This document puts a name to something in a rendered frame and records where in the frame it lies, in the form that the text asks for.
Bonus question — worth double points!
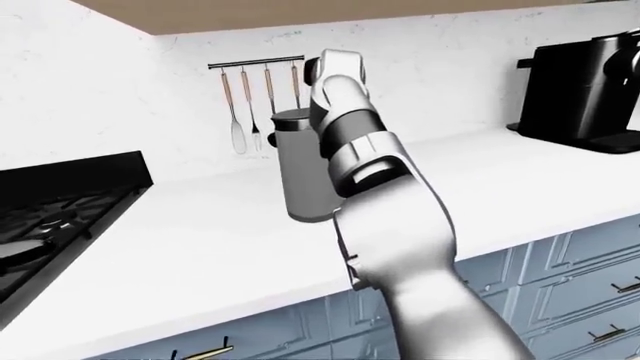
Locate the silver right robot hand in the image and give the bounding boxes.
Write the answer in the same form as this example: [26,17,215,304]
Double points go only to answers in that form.
[302,48,375,127]

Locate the grey electric kettle black lid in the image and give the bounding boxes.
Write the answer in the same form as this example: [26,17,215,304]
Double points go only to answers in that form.
[268,107,347,224]

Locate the black coffee machine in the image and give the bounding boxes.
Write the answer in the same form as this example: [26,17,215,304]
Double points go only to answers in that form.
[505,35,640,156]

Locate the blue base cabinets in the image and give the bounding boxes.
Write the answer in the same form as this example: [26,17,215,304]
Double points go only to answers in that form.
[82,216,640,360]

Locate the black gas cooktop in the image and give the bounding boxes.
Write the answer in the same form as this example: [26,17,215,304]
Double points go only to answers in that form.
[0,150,155,306]

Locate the wooden handled hanging utensil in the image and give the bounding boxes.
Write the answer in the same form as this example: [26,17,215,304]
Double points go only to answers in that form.
[290,61,302,111]
[262,63,277,116]

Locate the wooden wall cabinet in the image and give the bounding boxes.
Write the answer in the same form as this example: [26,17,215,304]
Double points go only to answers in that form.
[66,0,640,37]

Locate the black wall utensil rail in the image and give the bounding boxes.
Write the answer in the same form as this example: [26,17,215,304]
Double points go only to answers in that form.
[207,54,306,71]

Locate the wooden handled steel fork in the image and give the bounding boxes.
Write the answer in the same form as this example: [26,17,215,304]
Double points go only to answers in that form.
[239,66,264,153]

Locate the wooden handled steel spatula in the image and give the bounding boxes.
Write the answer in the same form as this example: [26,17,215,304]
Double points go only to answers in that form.
[220,67,248,156]

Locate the brass drawer handle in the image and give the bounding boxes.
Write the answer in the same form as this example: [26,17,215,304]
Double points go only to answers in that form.
[586,324,632,343]
[608,276,640,294]
[171,335,236,360]

